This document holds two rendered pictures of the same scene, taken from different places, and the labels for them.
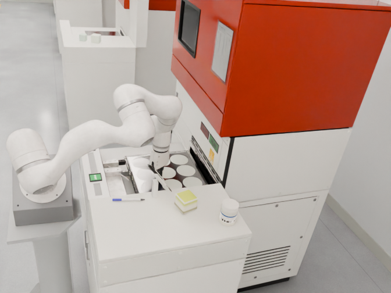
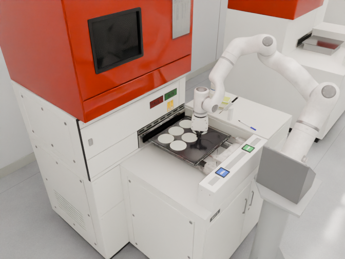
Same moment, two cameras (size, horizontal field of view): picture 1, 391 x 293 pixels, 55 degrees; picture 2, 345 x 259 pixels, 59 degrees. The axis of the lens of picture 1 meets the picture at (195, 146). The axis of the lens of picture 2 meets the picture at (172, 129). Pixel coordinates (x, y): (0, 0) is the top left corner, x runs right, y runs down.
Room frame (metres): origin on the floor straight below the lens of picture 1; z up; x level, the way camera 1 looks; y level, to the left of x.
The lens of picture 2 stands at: (2.35, 1.47, 2.01)
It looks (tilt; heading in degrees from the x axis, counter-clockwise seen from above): 34 degrees down; 244
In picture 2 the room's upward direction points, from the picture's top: straight up
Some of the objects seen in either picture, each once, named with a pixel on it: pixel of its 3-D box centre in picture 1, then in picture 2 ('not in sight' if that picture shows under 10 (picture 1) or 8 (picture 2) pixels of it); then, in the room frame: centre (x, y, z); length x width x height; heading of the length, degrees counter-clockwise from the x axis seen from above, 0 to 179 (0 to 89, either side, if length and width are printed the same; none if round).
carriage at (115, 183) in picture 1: (115, 185); (227, 158); (1.46, 0.37, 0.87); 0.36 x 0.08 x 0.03; 23
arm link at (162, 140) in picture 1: (161, 131); (201, 99); (1.53, 0.17, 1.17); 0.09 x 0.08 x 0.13; 102
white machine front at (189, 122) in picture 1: (196, 131); (140, 121); (1.85, 0.00, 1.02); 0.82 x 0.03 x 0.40; 23
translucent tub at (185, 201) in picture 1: (185, 202); (224, 103); (1.25, 0.01, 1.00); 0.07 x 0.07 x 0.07; 39
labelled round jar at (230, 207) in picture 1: (228, 212); (215, 88); (1.21, -0.18, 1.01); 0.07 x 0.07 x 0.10
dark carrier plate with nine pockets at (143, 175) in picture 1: (166, 172); (189, 137); (1.58, 0.13, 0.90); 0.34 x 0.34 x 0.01; 23
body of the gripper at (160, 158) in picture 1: (160, 156); (199, 121); (1.53, 0.17, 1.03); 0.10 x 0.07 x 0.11; 145
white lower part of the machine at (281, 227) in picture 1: (233, 206); (114, 172); (1.98, -0.31, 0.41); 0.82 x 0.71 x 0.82; 23
